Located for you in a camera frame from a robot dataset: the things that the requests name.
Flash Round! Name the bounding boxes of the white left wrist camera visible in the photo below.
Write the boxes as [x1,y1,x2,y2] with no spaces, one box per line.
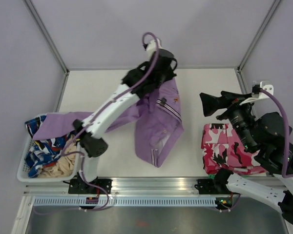
[143,38,162,59]

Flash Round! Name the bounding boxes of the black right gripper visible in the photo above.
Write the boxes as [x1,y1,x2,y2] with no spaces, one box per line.
[199,90,256,150]

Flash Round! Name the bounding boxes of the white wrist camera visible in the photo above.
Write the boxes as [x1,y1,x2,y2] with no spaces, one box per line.
[143,38,162,59]
[240,80,274,105]

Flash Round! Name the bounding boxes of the pink camouflage folded trousers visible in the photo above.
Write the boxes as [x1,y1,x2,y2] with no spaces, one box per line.
[201,123,267,176]

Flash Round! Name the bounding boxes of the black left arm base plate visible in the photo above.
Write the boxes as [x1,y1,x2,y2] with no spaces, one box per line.
[68,178,112,195]

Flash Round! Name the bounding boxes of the white plastic laundry basket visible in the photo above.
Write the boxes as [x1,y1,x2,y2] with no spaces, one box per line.
[18,113,79,182]

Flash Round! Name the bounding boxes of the purple trousers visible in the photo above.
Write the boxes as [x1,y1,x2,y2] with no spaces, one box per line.
[33,79,185,168]

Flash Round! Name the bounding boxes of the beige garment in basket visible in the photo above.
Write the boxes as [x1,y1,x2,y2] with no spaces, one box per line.
[36,142,79,178]

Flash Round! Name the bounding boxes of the aluminium frame rail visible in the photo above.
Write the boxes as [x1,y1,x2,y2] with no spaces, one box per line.
[24,177,205,196]

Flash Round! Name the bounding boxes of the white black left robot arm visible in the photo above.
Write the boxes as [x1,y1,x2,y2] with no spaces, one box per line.
[73,49,177,194]

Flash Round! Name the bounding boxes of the white slotted cable duct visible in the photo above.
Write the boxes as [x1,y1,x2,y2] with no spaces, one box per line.
[34,196,216,207]

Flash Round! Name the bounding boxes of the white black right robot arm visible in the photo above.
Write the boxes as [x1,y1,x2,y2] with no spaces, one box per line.
[200,91,293,225]

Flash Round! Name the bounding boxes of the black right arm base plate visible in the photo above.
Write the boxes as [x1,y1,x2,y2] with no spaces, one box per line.
[194,178,239,195]

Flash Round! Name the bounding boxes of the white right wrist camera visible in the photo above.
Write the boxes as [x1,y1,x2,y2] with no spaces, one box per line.
[240,80,274,105]

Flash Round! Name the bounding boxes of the blue white patterned garment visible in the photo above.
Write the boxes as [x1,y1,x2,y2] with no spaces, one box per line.
[24,115,75,178]

